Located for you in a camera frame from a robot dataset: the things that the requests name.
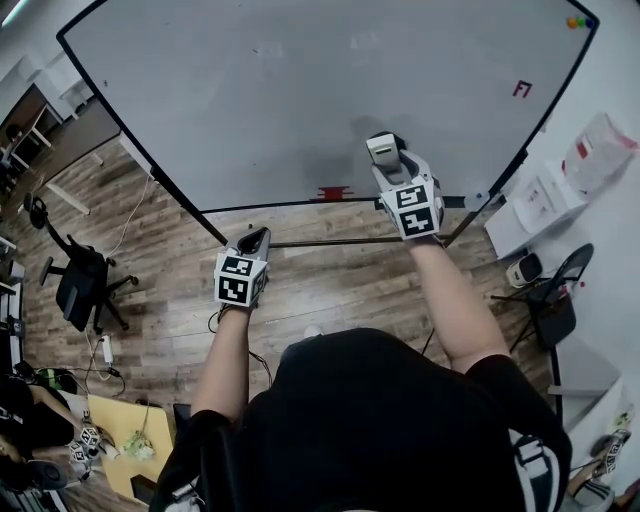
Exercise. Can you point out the clear plastic bag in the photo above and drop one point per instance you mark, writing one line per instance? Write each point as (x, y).
(597, 150)

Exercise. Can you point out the yellow wooden table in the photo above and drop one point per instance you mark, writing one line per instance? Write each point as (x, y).
(112, 425)

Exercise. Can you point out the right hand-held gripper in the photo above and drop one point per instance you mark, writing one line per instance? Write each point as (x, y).
(415, 212)

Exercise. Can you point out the white power strip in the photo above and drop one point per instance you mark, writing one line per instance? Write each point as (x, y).
(107, 348)

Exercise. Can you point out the person's black shirt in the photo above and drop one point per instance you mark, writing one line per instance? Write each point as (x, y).
(370, 425)

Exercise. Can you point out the white cardboard boxes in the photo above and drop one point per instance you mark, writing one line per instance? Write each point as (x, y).
(535, 205)

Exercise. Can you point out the gripper on desk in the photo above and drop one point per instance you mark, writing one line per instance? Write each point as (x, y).
(614, 450)

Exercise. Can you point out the white grey desk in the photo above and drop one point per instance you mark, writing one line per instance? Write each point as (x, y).
(585, 372)

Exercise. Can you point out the white grey whiteboard eraser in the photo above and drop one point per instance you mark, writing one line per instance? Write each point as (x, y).
(384, 149)

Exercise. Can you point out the black folding chair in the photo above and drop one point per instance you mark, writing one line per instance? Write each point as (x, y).
(557, 300)

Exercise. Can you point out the person's left forearm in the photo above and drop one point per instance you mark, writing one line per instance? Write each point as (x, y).
(222, 360)

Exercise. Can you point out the black office chair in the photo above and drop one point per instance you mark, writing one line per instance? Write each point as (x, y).
(80, 285)

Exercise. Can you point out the red clip on whiteboard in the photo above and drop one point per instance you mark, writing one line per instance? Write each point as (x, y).
(332, 193)

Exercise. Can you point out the white wooden desk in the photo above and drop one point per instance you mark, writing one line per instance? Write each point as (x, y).
(35, 135)

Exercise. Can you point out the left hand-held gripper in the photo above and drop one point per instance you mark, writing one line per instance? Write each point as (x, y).
(235, 285)

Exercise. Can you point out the small white appliance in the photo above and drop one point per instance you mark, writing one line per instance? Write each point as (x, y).
(524, 269)

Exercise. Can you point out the large black-framed whiteboard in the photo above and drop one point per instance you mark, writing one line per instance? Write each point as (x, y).
(280, 110)

